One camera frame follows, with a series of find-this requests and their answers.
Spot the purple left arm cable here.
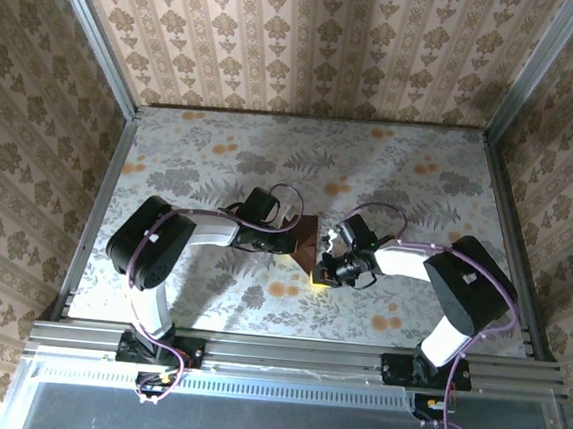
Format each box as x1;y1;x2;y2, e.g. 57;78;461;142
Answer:
117;169;308;417

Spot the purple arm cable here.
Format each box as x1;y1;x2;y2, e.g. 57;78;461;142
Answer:
117;169;308;417
330;199;528;429

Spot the aluminium frame rail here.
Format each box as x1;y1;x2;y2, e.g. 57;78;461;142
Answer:
22;315;569;401

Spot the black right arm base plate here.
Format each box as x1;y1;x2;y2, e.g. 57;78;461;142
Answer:
379;350;475;393

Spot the white slotted cable duct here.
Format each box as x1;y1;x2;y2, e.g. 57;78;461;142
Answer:
30;355;418;413

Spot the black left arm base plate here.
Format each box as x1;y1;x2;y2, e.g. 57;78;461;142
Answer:
115;327;207;372

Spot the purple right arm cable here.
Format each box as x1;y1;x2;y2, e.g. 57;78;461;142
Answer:
330;199;528;429

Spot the black cable connector box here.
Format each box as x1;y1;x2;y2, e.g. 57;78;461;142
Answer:
133;370;179;400
411;392;458;422

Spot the aluminium table side rail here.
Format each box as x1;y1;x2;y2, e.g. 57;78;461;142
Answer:
48;112;140;328
464;133;571;362

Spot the aluminium corner post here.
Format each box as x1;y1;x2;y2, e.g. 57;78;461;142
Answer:
32;0;152;122
483;0;573;150

